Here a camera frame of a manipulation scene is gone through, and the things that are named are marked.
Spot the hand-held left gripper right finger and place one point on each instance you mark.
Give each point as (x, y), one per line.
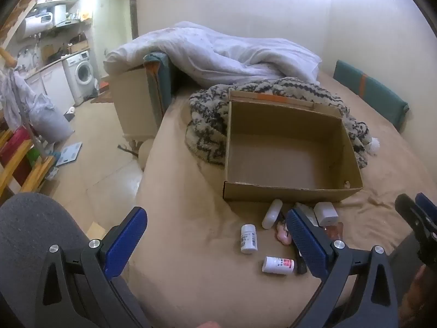
(307, 242)

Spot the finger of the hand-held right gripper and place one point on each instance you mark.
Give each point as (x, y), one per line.
(427, 206)
(409, 211)

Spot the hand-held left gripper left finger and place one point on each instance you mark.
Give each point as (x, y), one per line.
(124, 242)

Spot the white device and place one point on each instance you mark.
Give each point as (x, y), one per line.
(306, 211)

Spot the white power adapter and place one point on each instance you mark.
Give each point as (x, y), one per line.
(326, 214)

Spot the white pill bottle red label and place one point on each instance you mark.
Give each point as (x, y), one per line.
(277, 265)

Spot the plain white bottle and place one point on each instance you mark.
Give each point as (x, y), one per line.
(272, 214)

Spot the white pill bottle grey label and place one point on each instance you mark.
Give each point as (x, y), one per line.
(249, 239)

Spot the cardboard box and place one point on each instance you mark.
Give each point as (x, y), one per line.
(290, 157)

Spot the person's right hand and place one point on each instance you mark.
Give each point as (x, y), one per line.
(420, 292)

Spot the white pom-pom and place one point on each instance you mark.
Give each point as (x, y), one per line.
(375, 146)

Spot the beige bed sheet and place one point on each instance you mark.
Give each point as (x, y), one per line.
(191, 184)

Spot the bathroom scale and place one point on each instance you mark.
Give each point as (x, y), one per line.
(68, 153)

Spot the yellow wooden rack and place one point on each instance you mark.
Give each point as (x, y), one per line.
(30, 174)

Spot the teal cushion orange stripe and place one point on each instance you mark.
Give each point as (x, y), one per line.
(372, 90)

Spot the beige furniture panel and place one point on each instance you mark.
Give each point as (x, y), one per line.
(133, 106)

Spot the tissue box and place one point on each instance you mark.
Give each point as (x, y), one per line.
(70, 113)

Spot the grey bag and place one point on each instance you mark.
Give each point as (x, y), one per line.
(49, 119)

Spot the black and white patterned blanket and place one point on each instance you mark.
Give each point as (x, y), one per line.
(208, 123)

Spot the white kitchen cabinet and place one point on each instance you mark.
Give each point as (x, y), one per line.
(54, 83)

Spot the white washing machine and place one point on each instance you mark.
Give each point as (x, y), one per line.
(80, 73)

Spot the hanging pale clothes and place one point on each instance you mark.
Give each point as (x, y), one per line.
(13, 95)

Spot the white duvet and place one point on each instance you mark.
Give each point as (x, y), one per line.
(222, 51)

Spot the brown door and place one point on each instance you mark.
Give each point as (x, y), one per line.
(133, 13)

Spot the white water heater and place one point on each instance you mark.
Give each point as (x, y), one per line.
(34, 24)

